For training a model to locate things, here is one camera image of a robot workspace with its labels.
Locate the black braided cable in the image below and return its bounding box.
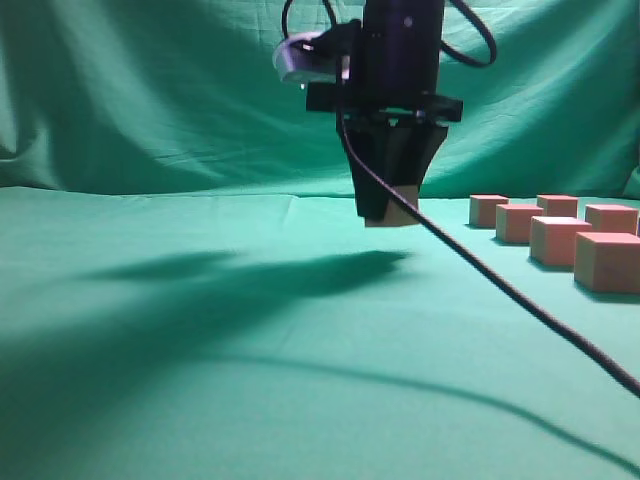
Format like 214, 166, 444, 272
281, 0, 640, 395

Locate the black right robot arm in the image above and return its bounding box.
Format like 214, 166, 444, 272
306, 1, 463, 227

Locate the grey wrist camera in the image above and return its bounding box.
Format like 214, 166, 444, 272
272, 29, 350, 84

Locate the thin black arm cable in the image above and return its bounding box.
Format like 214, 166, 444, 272
439, 0, 499, 68

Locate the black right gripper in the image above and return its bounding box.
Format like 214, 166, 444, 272
306, 19, 463, 219

